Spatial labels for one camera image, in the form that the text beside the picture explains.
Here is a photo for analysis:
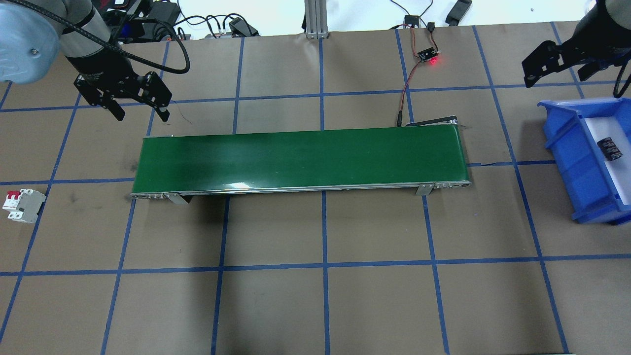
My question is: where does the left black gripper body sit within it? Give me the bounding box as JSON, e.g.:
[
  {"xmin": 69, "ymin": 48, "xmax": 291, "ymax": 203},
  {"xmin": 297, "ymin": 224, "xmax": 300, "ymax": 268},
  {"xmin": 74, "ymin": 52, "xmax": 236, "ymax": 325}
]
[{"xmin": 67, "ymin": 49, "xmax": 172, "ymax": 110}]

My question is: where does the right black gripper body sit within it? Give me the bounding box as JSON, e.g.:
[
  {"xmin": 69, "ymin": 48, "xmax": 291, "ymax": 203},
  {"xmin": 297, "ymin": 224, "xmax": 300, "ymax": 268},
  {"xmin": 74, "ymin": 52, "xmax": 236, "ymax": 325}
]
[{"xmin": 522, "ymin": 0, "xmax": 631, "ymax": 89}]

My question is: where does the dark brown cylindrical capacitor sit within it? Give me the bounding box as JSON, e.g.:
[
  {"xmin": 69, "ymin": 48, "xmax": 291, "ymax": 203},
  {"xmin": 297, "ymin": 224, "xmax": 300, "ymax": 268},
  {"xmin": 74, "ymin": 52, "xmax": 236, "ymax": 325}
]
[{"xmin": 597, "ymin": 137, "xmax": 624, "ymax": 162}]

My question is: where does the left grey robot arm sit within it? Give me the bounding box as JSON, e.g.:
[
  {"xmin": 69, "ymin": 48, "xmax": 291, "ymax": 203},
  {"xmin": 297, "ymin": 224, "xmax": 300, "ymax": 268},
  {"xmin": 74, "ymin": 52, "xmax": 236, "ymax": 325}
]
[{"xmin": 0, "ymin": 0, "xmax": 172, "ymax": 122}]

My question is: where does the green conveyor belt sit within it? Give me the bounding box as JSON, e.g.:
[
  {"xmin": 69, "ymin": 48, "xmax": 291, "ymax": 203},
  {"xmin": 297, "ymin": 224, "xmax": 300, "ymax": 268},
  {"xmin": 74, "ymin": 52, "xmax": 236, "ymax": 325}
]
[{"xmin": 131, "ymin": 123, "xmax": 472, "ymax": 204}]

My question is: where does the blue plastic bin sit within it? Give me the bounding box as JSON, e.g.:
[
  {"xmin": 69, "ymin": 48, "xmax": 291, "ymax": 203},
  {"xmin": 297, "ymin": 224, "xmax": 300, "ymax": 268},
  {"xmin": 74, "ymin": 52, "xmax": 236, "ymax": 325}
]
[{"xmin": 538, "ymin": 97, "xmax": 631, "ymax": 225}]

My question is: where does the white red circuit breaker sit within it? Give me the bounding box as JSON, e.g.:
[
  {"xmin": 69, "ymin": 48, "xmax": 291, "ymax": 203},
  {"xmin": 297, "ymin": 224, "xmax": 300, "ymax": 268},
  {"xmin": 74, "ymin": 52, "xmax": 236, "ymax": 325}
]
[{"xmin": 2, "ymin": 189, "xmax": 47, "ymax": 224}]

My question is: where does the white foam bin liner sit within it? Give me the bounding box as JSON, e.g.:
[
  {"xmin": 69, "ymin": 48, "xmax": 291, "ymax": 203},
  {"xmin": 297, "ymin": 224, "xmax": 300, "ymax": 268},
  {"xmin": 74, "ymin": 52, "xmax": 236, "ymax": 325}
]
[{"xmin": 585, "ymin": 115, "xmax": 631, "ymax": 205}]

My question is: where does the black power adapter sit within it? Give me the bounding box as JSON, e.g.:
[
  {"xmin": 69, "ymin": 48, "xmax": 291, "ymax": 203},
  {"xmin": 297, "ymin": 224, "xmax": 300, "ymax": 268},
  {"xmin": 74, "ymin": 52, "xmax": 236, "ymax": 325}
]
[{"xmin": 445, "ymin": 0, "xmax": 472, "ymax": 27}]

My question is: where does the small sensor board red LED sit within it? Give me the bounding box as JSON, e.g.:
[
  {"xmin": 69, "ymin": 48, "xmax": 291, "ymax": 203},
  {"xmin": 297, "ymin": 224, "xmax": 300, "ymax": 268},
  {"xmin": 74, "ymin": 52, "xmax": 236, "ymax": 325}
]
[{"xmin": 417, "ymin": 47, "xmax": 440, "ymax": 65}]

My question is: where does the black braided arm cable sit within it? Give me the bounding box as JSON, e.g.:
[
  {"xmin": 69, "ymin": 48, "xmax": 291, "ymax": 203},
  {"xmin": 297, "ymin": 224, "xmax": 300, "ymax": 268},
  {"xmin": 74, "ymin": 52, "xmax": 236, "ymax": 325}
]
[{"xmin": 10, "ymin": 0, "xmax": 191, "ymax": 75}]

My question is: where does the aluminium frame post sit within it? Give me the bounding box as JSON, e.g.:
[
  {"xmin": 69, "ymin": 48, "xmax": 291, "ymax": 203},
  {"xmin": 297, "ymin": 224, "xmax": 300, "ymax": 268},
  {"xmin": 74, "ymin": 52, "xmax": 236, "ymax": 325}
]
[{"xmin": 304, "ymin": 0, "xmax": 329, "ymax": 39}]

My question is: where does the red black conveyor cable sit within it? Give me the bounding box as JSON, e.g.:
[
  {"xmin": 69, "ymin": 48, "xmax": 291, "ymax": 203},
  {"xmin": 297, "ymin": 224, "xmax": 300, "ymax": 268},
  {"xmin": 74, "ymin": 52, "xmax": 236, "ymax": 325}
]
[{"xmin": 397, "ymin": 26, "xmax": 434, "ymax": 127}]

